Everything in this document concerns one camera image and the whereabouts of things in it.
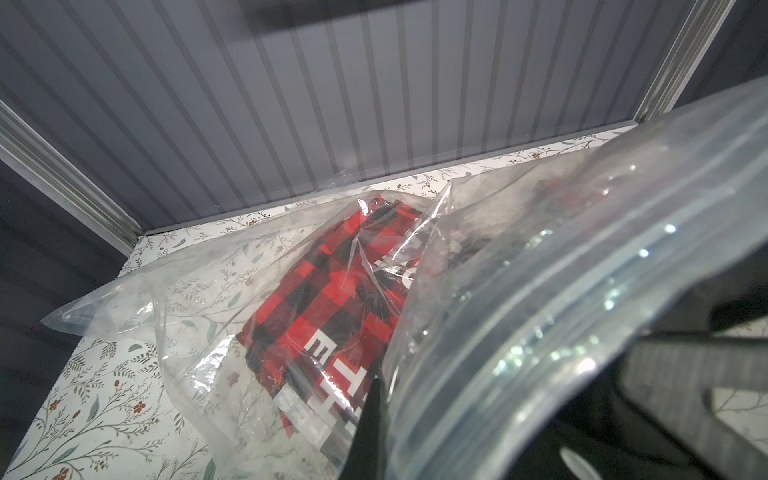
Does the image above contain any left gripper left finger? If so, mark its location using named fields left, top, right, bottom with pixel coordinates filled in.
left=338, top=378, right=387, bottom=480

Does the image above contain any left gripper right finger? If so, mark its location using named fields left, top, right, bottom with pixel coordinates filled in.
left=619, top=336, right=767, bottom=479

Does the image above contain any clear plastic vacuum bag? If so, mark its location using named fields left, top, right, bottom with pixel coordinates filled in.
left=45, top=79, right=767, bottom=479

